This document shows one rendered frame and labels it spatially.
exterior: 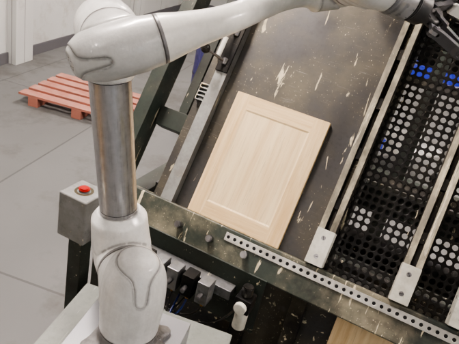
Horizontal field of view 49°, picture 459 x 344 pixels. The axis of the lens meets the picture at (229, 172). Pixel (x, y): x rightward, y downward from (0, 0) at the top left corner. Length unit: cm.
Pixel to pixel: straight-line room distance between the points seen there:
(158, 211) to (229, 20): 102
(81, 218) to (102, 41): 95
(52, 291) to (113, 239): 150
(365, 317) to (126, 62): 115
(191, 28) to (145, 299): 63
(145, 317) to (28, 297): 158
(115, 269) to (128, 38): 55
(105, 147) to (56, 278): 173
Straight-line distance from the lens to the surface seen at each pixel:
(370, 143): 177
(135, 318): 127
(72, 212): 185
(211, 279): 179
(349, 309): 175
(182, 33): 101
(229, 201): 186
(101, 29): 101
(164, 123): 207
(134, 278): 123
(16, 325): 267
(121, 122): 122
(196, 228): 185
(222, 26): 105
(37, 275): 294
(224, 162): 189
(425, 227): 177
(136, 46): 99
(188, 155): 191
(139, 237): 138
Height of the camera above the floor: 188
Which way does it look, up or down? 26 degrees down
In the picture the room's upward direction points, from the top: 13 degrees clockwise
